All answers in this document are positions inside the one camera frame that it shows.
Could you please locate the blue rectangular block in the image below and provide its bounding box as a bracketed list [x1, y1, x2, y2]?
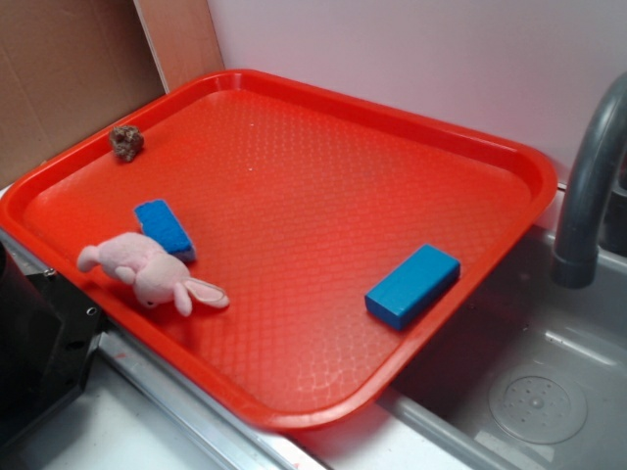
[364, 244, 460, 331]

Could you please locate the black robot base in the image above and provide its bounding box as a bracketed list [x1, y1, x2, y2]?
[1, 248, 103, 449]

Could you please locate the red plastic tray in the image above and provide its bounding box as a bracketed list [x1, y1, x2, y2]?
[1, 70, 557, 431]

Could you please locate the blue sponge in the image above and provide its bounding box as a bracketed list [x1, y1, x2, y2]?
[133, 199, 197, 262]

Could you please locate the pink plush bunny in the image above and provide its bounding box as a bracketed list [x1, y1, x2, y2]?
[76, 232, 230, 316]

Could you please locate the brown crumbly ball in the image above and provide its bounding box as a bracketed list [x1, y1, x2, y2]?
[109, 125, 144, 163]

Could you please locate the light wooden board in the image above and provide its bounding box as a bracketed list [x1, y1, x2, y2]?
[133, 0, 224, 92]

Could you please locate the grey sink basin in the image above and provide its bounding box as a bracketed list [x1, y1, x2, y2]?
[298, 230, 626, 469]

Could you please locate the grey faucet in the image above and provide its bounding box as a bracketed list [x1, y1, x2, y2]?
[551, 74, 626, 289]

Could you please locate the brown cardboard panel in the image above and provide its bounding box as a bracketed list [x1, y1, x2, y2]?
[1, 1, 164, 186]

